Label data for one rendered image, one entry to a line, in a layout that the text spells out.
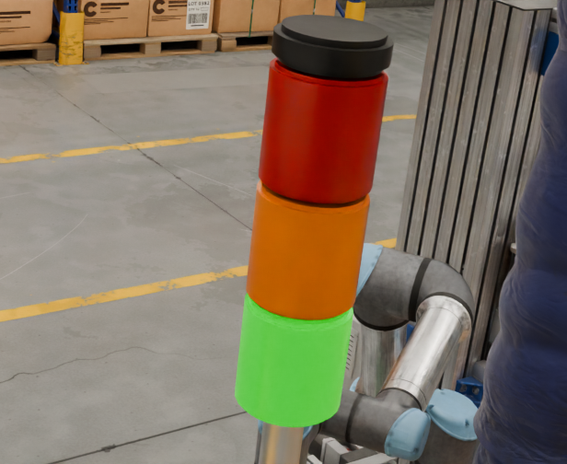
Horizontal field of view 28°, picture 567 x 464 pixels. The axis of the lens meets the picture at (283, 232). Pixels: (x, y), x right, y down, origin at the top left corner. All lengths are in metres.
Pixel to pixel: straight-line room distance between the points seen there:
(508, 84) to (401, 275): 0.49
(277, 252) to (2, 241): 5.44
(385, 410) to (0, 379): 3.18
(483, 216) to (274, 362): 1.88
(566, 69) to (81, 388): 3.51
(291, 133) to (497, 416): 1.15
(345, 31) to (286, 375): 0.15
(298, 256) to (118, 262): 5.25
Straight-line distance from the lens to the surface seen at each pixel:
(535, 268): 1.48
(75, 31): 8.94
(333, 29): 0.48
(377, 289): 2.02
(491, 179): 2.35
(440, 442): 2.34
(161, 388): 4.71
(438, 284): 1.99
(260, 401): 0.53
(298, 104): 0.47
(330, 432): 1.73
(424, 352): 1.84
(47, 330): 5.10
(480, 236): 2.39
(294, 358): 0.51
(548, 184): 1.44
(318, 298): 0.50
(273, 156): 0.48
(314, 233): 0.48
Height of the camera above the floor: 2.45
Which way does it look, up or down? 23 degrees down
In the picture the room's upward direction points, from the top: 7 degrees clockwise
